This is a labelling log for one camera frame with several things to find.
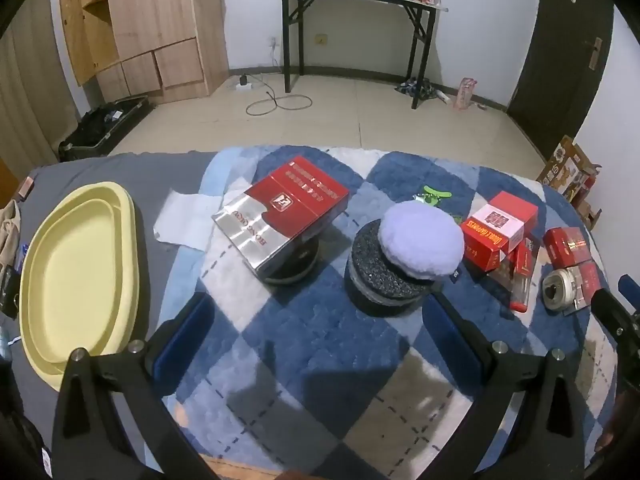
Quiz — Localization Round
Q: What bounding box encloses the light blue charging cable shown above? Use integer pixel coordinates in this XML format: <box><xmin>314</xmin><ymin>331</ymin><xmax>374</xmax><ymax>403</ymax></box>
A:
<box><xmin>0</xmin><ymin>330</ymin><xmax>22</xmax><ymax>361</ymax></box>

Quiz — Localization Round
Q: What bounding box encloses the silver tape roll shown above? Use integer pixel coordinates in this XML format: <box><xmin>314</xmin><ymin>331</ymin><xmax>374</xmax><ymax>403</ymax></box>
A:
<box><xmin>543</xmin><ymin>269</ymin><xmax>583</xmax><ymax>315</ymax></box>

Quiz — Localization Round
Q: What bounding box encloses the pink package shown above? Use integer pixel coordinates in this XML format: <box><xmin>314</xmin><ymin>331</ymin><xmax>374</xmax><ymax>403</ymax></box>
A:
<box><xmin>452</xmin><ymin>77</ymin><xmax>479</xmax><ymax>111</ymax></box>

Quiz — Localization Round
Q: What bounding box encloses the red and silver carton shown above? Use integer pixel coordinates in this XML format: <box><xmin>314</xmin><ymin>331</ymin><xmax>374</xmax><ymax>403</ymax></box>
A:
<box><xmin>211</xmin><ymin>156</ymin><xmax>350</xmax><ymax>278</ymax></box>

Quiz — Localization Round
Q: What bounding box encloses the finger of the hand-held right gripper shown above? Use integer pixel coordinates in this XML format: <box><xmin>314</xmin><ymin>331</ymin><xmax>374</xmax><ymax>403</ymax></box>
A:
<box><xmin>618</xmin><ymin>274</ymin><xmax>640</xmax><ymax>308</ymax></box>
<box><xmin>592</xmin><ymin>287</ymin><xmax>640</xmax><ymax>361</ymax></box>

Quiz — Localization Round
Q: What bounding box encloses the black grey-layered foam cylinder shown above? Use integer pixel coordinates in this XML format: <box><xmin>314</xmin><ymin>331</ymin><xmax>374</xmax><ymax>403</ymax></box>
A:
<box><xmin>344</xmin><ymin>220</ymin><xmax>453</xmax><ymax>318</ymax></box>

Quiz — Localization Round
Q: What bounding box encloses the black suitcase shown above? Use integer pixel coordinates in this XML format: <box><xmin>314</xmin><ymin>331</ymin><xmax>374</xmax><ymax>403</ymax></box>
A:
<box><xmin>58</xmin><ymin>95</ymin><xmax>155</xmax><ymax>162</ymax></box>

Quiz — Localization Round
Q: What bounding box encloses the yellow plastic basin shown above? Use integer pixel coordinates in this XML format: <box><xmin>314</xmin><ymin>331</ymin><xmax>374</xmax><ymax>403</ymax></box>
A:
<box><xmin>19</xmin><ymin>181</ymin><xmax>152</xmax><ymax>391</ymax></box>

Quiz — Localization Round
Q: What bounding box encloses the dark door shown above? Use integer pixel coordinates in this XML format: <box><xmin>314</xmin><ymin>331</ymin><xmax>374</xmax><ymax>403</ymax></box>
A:
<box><xmin>507</xmin><ymin>0</ymin><xmax>615</xmax><ymax>146</ymax></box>

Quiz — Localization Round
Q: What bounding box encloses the green hair clip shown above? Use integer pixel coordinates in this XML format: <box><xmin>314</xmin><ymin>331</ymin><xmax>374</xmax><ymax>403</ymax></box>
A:
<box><xmin>412</xmin><ymin>185</ymin><xmax>453</xmax><ymax>208</ymax></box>

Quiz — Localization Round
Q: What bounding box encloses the pile of dark clothes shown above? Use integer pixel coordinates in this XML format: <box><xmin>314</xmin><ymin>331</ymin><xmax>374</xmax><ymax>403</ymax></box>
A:
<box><xmin>395</xmin><ymin>77</ymin><xmax>451</xmax><ymax>104</ymax></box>

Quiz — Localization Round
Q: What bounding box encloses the black floor cable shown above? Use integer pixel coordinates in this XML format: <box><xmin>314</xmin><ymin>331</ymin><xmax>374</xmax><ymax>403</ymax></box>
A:
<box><xmin>245</xmin><ymin>74</ymin><xmax>314</xmax><ymax>117</ymax></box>

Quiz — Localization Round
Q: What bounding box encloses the beige garment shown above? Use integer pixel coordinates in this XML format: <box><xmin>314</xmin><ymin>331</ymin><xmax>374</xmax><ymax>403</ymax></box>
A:
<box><xmin>0</xmin><ymin>200</ymin><xmax>23</xmax><ymax>273</ymax></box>

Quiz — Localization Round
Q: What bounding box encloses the printed cardboard box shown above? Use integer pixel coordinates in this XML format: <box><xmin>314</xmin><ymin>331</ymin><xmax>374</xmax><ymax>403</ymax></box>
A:
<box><xmin>537</xmin><ymin>135</ymin><xmax>603</xmax><ymax>231</ymax></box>

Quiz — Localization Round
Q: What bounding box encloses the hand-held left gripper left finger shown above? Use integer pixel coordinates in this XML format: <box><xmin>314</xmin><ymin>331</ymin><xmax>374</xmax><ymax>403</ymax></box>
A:
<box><xmin>51</xmin><ymin>291</ymin><xmax>216</xmax><ymax>480</ymax></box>

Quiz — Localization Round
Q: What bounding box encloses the purple plush pad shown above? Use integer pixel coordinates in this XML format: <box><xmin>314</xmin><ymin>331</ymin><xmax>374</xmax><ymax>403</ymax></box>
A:
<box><xmin>377</xmin><ymin>201</ymin><xmax>466</xmax><ymax>281</ymax></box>

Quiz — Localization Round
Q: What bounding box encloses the small red box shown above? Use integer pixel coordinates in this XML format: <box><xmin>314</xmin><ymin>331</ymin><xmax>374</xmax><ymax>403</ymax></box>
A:
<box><xmin>565</xmin><ymin>261</ymin><xmax>603</xmax><ymax>317</ymax></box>

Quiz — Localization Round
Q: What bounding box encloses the slim red box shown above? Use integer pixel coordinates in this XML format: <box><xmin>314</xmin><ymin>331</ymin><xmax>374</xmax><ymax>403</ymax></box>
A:
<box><xmin>509</xmin><ymin>237</ymin><xmax>540</xmax><ymax>311</ymax></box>

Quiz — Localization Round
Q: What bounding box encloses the blue checkered blanket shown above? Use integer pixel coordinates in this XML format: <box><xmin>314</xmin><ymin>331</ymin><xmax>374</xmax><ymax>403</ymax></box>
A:
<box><xmin>150</xmin><ymin>146</ymin><xmax>621</xmax><ymax>480</ymax></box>

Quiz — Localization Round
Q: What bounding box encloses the beige curtain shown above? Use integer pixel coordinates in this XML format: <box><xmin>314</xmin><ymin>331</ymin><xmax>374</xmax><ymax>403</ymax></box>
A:
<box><xmin>0</xmin><ymin>0</ymin><xmax>81</xmax><ymax>176</ymax></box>

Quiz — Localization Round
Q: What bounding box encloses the white paper sheet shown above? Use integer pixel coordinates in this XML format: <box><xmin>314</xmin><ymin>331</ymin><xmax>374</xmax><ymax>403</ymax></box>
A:
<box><xmin>152</xmin><ymin>190</ymin><xmax>231</xmax><ymax>251</ymax></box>

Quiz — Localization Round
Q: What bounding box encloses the red and white carton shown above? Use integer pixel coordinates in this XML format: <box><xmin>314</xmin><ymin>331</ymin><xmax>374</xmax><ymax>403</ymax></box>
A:
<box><xmin>460</xmin><ymin>191</ymin><xmax>540</xmax><ymax>272</ymax></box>

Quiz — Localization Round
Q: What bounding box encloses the red box with gold emblem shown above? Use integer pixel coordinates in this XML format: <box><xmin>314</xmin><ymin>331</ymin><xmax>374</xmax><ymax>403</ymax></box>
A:
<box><xmin>542</xmin><ymin>226</ymin><xmax>592</xmax><ymax>266</ymax></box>

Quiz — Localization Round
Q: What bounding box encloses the wooden wardrobe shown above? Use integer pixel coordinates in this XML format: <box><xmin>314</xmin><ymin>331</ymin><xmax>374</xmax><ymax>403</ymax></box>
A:
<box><xmin>59</xmin><ymin>0</ymin><xmax>231</xmax><ymax>106</ymax></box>

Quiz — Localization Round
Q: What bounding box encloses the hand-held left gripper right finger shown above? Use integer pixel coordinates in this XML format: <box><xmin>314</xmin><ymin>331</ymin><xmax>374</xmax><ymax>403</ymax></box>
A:
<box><xmin>421</xmin><ymin>290</ymin><xmax>587</xmax><ymax>480</ymax></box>

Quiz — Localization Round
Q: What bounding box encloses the black foam disc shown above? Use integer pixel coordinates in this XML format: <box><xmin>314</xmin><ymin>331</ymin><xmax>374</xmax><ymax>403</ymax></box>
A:
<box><xmin>262</xmin><ymin>237</ymin><xmax>321</xmax><ymax>286</ymax></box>

